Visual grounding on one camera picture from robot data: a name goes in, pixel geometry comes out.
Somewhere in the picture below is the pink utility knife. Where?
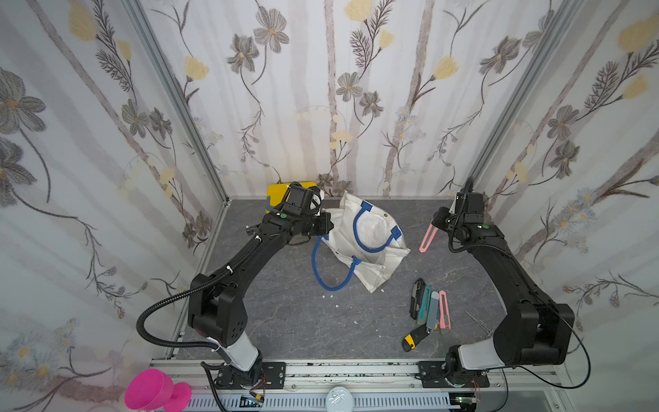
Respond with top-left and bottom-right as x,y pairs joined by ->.
439,290 -> 451,332
419,224 -> 439,253

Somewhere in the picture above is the white canvas tote bag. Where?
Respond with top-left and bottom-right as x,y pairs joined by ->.
312,192 -> 410,293

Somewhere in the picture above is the yellow black utility knife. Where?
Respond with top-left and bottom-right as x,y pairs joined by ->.
402,325 -> 431,352

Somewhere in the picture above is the teal utility knife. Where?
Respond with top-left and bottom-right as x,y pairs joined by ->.
416,286 -> 432,325

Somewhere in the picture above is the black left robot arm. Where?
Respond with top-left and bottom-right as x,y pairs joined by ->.
187,182 -> 333,386

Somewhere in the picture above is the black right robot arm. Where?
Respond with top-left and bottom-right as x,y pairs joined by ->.
432,178 -> 575,387

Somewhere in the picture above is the yellow plastic box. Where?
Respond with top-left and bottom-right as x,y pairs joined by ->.
266,182 -> 322,217

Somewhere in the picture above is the white round device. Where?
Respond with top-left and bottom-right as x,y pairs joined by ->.
325,386 -> 355,412

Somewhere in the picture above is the pink plastic funnel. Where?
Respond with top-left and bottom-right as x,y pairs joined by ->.
124,368 -> 192,412

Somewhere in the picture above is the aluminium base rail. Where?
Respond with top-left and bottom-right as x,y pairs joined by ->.
148,357 -> 567,412

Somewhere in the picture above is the black corrugated cable conduit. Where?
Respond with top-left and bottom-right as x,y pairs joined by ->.
136,272 -> 228,351

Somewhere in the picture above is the white slotted cable duct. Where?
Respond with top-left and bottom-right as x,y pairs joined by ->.
182,392 -> 459,412

